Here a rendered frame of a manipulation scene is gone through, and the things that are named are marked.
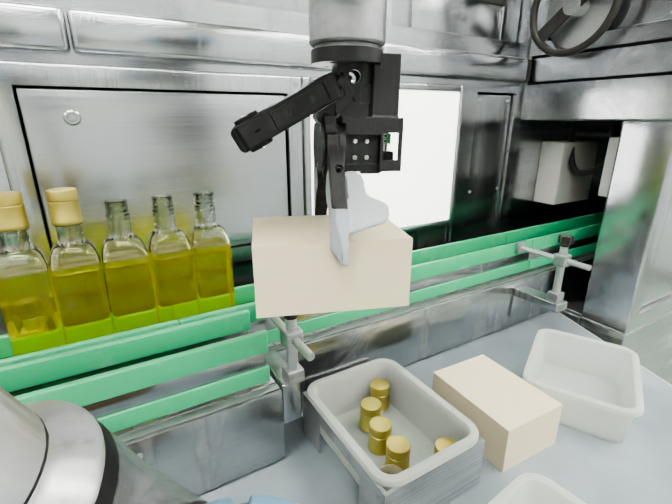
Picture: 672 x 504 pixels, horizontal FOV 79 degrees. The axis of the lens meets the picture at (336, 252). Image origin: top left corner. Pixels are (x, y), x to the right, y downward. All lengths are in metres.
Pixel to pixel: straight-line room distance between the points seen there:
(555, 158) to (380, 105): 0.98
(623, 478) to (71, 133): 0.96
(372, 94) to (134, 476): 0.36
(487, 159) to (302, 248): 0.90
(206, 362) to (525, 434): 0.47
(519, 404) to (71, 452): 0.61
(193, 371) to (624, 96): 1.04
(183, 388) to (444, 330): 0.56
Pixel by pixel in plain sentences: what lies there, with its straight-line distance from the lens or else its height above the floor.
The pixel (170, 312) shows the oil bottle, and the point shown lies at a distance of 0.65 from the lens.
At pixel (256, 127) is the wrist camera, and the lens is 0.40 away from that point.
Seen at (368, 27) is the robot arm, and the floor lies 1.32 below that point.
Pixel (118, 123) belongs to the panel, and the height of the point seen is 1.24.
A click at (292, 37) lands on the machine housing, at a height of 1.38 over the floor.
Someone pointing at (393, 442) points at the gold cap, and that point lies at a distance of 0.64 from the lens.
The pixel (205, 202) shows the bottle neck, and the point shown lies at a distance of 0.63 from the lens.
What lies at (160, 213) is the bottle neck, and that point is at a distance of 0.62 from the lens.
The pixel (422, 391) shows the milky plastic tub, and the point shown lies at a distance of 0.69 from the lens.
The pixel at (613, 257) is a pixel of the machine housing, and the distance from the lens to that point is 1.18.
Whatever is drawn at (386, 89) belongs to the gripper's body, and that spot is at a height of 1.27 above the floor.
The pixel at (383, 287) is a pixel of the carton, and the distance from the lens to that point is 0.43.
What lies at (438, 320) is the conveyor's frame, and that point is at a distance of 0.90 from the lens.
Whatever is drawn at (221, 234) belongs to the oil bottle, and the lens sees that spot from 0.63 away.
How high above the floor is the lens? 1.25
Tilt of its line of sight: 18 degrees down
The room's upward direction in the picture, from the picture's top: straight up
